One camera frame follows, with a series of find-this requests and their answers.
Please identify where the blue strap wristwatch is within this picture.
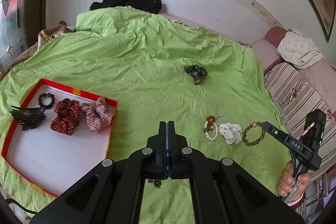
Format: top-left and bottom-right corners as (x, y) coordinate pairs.
(147, 179), (162, 189)

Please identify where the green gold bead bracelet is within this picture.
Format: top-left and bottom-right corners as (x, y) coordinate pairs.
(240, 121), (267, 147)

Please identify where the pink checkered scrunchie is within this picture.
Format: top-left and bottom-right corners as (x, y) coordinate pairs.
(80, 97), (114, 134)

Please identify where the red dotted scrunchie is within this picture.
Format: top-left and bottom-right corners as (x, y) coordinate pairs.
(51, 98), (80, 135)

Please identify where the black beaded hair tie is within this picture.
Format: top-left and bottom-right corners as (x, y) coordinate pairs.
(38, 92), (56, 110)

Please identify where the black claw hair clip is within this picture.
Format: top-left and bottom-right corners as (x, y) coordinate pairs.
(10, 106), (46, 131)

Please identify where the person right hand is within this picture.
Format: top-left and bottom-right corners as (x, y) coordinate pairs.
(276, 161), (310, 203)

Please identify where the white floral scrunchie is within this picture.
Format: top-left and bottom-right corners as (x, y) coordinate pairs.
(219, 123), (242, 145)

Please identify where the pink striped mattress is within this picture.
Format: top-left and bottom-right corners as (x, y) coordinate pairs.
(159, 11), (336, 183)

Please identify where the dark grey scrunchie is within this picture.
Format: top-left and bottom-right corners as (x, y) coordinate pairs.
(184, 64), (208, 85)

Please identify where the green bed sheet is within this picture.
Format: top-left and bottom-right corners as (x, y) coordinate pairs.
(0, 6), (292, 224)

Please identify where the red white cardboard tray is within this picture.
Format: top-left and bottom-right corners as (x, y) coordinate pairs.
(1, 79), (113, 197)

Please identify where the white floral pillow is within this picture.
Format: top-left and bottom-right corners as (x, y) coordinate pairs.
(277, 29), (325, 70)

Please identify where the black garment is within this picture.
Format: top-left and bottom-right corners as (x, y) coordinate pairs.
(89, 0), (162, 14)

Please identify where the brown quilted blanket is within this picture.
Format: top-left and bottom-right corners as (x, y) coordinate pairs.
(0, 42), (38, 80)

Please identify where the tiger print cloth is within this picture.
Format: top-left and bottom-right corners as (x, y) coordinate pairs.
(38, 20), (72, 50)

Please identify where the stained glass door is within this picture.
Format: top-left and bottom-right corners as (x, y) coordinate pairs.
(0, 0), (28, 75)

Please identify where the white pearl bracelet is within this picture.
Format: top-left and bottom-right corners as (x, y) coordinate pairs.
(203, 120), (220, 142)

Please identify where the amber bead bracelet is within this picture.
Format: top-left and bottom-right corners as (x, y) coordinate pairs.
(205, 115), (217, 132)

